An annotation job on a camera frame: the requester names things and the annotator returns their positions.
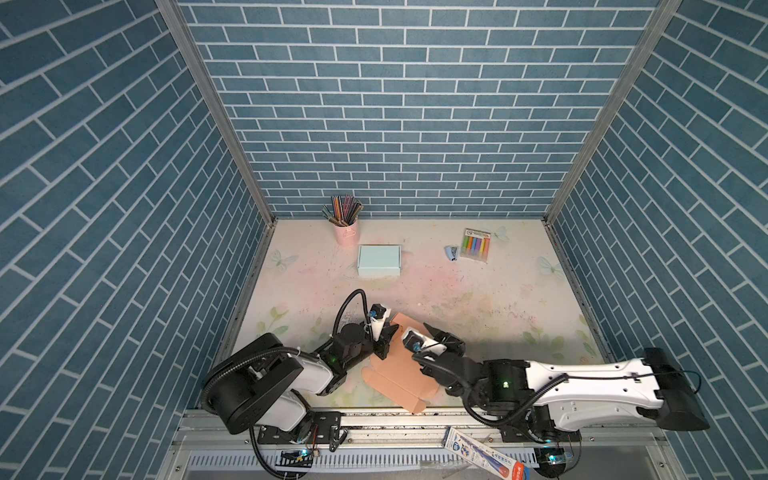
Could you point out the white red toothpaste box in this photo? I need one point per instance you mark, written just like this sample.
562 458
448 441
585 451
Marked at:
486 458

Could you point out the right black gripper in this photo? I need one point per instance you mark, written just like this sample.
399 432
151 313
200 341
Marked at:
427 368

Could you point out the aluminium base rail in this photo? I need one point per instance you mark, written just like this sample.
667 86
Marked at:
390 443

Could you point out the pink paper box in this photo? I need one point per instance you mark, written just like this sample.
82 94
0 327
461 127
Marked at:
398 377

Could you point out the pink pencil cup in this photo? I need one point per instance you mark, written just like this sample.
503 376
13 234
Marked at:
347 235

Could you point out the left green circuit board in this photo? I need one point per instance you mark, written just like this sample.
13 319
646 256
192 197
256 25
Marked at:
295 459

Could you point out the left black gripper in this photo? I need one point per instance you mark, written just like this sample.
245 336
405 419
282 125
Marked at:
383 344

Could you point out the bundle of coloured pencils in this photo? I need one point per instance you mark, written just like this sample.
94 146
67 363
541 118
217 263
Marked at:
343 210

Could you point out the right green circuit board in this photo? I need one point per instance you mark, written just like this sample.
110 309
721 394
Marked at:
552 462

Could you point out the mint green paper box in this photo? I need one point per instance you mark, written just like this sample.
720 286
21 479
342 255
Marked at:
381 260

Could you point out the green circuit board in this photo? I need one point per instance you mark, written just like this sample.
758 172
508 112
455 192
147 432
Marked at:
295 459
552 462

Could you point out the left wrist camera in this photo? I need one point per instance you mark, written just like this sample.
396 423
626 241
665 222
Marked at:
378 318

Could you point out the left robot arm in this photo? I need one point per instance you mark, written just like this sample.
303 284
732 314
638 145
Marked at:
260 385

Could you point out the clear case of markers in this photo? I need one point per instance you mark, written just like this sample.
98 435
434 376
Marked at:
475 245

